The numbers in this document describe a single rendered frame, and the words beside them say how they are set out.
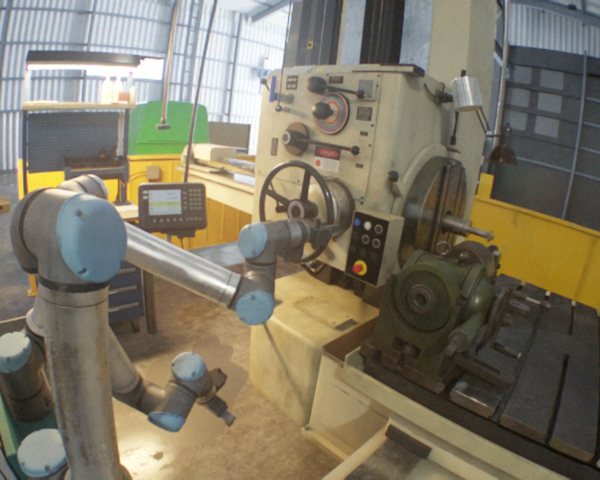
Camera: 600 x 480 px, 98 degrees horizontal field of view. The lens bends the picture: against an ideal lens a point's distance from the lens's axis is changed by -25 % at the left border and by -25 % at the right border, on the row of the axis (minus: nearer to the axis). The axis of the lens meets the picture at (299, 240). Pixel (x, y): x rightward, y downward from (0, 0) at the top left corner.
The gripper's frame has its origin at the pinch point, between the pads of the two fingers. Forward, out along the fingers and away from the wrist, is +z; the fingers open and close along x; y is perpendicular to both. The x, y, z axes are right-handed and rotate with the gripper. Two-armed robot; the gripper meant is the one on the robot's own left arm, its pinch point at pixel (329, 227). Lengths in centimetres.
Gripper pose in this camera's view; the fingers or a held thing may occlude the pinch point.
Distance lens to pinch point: 115.7
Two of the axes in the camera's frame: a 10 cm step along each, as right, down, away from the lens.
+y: 1.3, -9.4, -3.2
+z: 7.0, -1.4, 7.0
